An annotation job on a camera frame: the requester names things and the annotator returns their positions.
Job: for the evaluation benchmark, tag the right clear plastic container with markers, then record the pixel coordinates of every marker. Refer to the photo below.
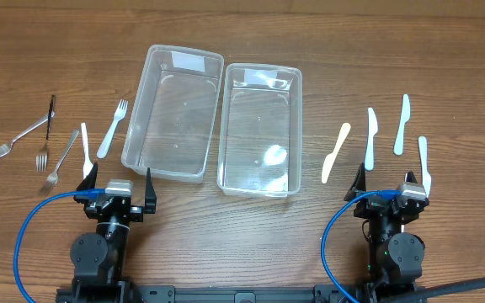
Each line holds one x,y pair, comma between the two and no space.
260,148

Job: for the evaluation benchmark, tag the cream plastic knife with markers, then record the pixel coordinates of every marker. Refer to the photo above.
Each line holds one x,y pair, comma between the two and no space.
331,157

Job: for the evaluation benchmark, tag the thick white plastic fork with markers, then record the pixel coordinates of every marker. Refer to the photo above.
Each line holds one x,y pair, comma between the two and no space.
119,115

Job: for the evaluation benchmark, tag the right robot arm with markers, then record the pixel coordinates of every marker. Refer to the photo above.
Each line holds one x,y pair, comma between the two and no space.
395,257

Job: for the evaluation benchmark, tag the light blue plastic knife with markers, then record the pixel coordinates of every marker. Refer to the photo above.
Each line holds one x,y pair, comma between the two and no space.
372,131

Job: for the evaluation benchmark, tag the white plastic knife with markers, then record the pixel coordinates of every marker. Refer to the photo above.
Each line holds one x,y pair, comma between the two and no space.
423,153

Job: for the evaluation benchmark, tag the silver metal fork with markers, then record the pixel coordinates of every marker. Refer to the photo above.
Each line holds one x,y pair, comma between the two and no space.
7,147
53,177

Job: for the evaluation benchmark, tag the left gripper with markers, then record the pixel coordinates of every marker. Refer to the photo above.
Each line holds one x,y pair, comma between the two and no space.
114,209

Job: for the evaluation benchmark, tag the silver metal fork far left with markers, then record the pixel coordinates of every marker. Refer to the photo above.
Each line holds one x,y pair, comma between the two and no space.
7,147

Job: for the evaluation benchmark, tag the left clear plastic container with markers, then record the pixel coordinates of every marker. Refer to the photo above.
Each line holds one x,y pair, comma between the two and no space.
173,117

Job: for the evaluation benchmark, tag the clear plastic container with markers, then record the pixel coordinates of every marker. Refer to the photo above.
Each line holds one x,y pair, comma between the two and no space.
173,117
260,148

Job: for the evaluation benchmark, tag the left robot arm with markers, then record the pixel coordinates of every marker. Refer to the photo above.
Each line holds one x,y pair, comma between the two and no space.
98,257

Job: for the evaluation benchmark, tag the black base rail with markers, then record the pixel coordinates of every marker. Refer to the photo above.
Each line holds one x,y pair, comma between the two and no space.
171,294

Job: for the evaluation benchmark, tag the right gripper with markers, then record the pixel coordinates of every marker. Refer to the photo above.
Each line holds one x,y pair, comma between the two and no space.
388,210

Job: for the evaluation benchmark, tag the pale blue plastic knife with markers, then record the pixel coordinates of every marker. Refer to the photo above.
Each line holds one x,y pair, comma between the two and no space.
404,118

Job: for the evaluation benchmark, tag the black handled metal fork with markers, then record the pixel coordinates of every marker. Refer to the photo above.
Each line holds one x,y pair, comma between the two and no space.
42,156

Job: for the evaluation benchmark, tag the thin white plastic fork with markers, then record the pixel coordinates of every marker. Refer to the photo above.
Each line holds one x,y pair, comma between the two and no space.
87,165

